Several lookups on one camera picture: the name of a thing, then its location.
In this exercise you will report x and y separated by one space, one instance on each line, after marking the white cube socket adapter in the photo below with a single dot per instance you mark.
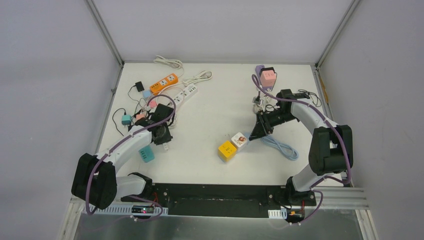
239 140

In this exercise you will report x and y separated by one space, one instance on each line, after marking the salmon pink charger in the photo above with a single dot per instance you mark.
139 117

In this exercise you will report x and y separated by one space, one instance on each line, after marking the white power strip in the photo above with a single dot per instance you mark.
185 94

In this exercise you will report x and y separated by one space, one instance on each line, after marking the teal usb charger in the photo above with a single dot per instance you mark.
126 120

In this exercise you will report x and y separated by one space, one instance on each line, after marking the purple power strip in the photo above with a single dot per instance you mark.
260 71

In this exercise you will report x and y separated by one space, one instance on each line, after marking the small black charger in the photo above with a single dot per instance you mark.
139 86

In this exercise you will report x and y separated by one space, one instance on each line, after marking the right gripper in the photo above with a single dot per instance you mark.
259 130

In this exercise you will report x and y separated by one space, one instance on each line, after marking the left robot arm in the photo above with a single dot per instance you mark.
96 181

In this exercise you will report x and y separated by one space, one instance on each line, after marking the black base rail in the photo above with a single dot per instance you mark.
219 200

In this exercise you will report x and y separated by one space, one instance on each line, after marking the teal power strip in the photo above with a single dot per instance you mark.
146 154

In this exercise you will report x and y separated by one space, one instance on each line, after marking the light blue small charger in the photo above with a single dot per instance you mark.
146 94

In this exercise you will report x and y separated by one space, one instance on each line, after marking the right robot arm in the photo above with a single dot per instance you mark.
331 148

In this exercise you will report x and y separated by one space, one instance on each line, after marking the white plug adapter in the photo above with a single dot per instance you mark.
165 144

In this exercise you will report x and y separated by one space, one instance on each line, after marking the pink round socket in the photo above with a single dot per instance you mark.
152 104

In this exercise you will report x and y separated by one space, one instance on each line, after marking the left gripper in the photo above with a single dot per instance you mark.
162 135

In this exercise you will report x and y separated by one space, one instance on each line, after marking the pink cube socket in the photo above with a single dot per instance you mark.
268 78

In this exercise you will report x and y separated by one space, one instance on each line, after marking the orange power strip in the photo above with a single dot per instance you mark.
160 85

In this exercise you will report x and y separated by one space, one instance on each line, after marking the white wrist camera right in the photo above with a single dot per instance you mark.
258 100

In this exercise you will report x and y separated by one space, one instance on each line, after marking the yellow white cube socket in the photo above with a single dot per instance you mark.
226 151

